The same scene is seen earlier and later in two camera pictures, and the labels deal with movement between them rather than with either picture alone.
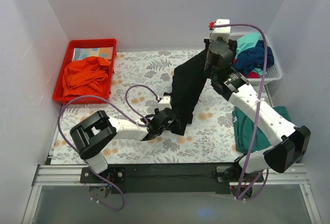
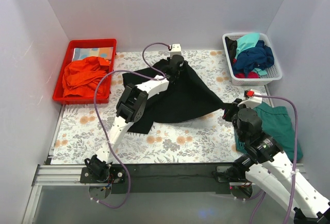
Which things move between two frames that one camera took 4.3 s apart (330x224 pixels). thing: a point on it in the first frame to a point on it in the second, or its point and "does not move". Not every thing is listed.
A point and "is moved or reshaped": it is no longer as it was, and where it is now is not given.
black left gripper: [170, 118] to [174, 72]
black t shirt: [190, 82] is moved or reshaped
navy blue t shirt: [252, 58] does not move
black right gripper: [206, 41] to [229, 109]
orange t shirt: [87, 76] does not move
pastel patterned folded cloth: [81, 53] does not move
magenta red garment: [250, 74] does not move
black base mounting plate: [171, 178] does not move
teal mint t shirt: [246, 41] does not move
